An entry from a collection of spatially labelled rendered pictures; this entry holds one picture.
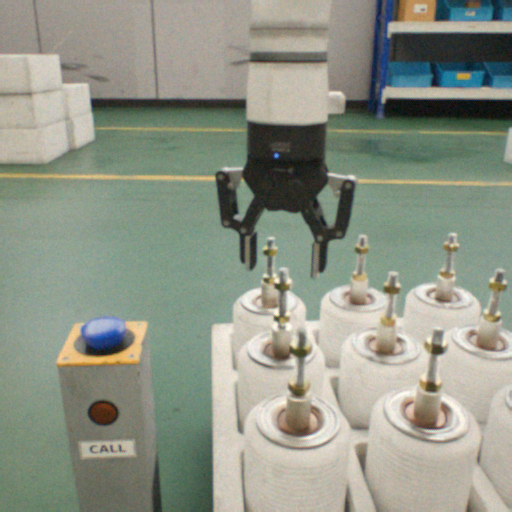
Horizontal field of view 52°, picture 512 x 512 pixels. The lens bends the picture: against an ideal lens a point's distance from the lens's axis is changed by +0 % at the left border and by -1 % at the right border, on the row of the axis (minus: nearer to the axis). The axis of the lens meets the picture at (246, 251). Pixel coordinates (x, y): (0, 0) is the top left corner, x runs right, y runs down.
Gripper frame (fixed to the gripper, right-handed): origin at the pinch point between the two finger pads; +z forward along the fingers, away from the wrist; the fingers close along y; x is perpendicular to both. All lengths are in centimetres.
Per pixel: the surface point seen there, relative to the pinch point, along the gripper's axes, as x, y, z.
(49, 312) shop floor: 40, -63, 36
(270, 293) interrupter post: 10.0, -3.8, 9.0
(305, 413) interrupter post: -11.7, 5.0, 9.3
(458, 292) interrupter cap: 20.9, 19.8, 10.5
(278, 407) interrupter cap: -10.0, 2.2, 10.6
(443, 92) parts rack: 453, 36, 13
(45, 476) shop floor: -2.6, -32.9, 35.8
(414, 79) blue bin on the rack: 452, 10, 3
